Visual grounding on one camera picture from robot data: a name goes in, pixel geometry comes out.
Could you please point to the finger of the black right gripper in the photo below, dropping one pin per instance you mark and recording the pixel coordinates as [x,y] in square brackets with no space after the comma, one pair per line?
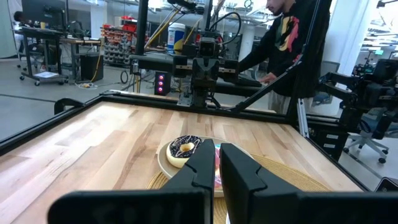
[212,73]
[199,73]

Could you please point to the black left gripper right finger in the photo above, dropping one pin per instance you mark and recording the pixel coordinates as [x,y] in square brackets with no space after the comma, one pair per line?
[248,193]

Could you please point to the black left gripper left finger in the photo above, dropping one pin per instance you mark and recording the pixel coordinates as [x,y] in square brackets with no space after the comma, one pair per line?
[186,199]

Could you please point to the large pink frosted donut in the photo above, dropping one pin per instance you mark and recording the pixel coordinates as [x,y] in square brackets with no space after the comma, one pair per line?
[217,174]

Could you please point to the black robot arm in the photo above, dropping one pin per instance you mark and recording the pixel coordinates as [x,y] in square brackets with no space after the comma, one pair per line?
[373,90]

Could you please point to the black keyboard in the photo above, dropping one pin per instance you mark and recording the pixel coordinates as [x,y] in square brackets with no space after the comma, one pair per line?
[245,81]

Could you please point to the dark desk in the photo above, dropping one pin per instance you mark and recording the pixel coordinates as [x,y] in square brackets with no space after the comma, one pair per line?
[239,90]

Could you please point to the white plate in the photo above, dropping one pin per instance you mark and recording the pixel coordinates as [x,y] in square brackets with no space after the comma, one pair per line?
[227,219]

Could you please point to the round woven straw placemat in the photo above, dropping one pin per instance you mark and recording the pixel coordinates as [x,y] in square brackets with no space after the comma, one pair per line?
[280,177]

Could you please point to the black computer tower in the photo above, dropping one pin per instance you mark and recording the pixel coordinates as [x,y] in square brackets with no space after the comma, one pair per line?
[162,84]

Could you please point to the person's hand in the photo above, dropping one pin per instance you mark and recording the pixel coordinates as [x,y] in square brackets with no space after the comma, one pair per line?
[268,77]

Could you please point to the beige plate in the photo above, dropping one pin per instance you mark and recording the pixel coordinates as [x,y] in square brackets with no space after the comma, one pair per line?
[162,163]

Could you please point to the white container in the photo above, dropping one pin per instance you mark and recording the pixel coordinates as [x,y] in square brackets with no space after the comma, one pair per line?
[175,34]

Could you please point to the grey side table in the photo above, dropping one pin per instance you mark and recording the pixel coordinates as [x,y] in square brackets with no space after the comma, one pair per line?
[152,63]

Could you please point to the person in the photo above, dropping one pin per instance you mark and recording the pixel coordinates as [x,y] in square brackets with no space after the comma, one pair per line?
[19,28]
[289,46]

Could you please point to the black pole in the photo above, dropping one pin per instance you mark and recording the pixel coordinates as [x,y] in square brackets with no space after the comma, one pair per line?
[142,28]

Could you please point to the red parts shelf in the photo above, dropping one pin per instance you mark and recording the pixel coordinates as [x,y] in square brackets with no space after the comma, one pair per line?
[118,40]

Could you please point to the black drawer cabinet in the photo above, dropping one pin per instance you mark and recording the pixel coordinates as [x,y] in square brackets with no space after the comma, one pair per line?
[326,140]

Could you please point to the black box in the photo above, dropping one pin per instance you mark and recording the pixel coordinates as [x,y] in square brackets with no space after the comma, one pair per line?
[91,67]

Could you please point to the office chair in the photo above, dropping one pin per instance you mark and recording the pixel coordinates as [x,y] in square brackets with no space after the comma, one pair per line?
[367,143]

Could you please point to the black clamp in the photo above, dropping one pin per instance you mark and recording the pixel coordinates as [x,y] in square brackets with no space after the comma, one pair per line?
[66,102]

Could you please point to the wheeled black desk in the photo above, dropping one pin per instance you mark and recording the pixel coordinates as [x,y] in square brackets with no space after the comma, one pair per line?
[40,34]

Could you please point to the black monitor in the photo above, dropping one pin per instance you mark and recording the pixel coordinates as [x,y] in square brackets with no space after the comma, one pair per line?
[43,12]

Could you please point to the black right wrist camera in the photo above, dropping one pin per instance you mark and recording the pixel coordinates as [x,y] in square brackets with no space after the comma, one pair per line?
[208,48]

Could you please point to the black aluminium table frame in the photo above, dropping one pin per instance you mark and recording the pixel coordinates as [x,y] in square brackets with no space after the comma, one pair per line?
[140,101]

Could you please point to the silver bracket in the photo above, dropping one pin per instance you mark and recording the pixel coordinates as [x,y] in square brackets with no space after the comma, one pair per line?
[303,118]

